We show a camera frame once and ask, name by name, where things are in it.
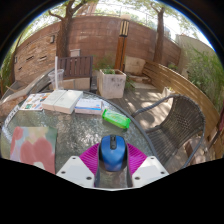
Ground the clear plastic cup with straw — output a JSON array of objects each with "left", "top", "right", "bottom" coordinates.
[{"left": 47, "top": 55, "right": 65, "bottom": 91}]

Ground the dark wooden slatted chair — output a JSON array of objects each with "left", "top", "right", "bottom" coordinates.
[{"left": 54, "top": 54, "right": 99, "bottom": 93}]

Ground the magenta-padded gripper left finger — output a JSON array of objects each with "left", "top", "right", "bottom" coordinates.
[{"left": 56, "top": 143, "right": 102, "bottom": 189}]

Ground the wooden slatted fence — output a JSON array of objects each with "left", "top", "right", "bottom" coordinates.
[{"left": 143, "top": 61, "right": 224, "bottom": 134}]

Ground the colourful printed magazine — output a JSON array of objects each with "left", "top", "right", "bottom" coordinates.
[{"left": 19, "top": 92, "right": 52, "bottom": 112}]

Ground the white number plate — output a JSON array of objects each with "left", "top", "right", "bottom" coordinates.
[{"left": 3, "top": 104, "right": 21, "bottom": 127}]

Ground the beige stone block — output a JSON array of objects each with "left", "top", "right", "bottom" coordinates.
[{"left": 124, "top": 55, "right": 147, "bottom": 76}]

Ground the blue computer mouse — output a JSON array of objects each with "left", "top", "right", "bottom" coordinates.
[{"left": 98, "top": 134, "right": 128, "bottom": 173}]

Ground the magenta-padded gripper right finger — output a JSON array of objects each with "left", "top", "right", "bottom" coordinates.
[{"left": 125, "top": 143, "right": 170, "bottom": 189}]

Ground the white wall utility box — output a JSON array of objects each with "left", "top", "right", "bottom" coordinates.
[{"left": 69, "top": 48, "right": 82, "bottom": 58}]

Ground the slim leaning tree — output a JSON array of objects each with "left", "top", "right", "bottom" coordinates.
[{"left": 148, "top": 4, "right": 168, "bottom": 64}]

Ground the white square concrete planter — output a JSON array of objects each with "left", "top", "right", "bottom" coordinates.
[{"left": 97, "top": 68, "right": 128, "bottom": 100}]

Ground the raised stone basin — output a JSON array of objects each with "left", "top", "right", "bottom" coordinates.
[{"left": 0, "top": 68, "right": 56, "bottom": 111}]

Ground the green wet wipes pack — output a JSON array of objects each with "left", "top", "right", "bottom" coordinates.
[{"left": 101, "top": 108, "right": 132, "bottom": 130}]

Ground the small white planter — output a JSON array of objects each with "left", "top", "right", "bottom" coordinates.
[{"left": 162, "top": 86, "right": 176, "bottom": 100}]

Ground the tall wooden lamp post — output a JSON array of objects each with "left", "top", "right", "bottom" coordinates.
[{"left": 114, "top": 14, "right": 131, "bottom": 71}]

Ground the blue and white flat box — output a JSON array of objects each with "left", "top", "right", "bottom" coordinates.
[{"left": 73, "top": 98, "right": 105, "bottom": 116}]

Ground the grey wicker armchair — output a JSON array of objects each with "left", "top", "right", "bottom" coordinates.
[{"left": 130, "top": 93, "right": 207, "bottom": 168}]

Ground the large forked tree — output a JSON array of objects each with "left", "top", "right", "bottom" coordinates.
[{"left": 46, "top": 0, "right": 98, "bottom": 58}]

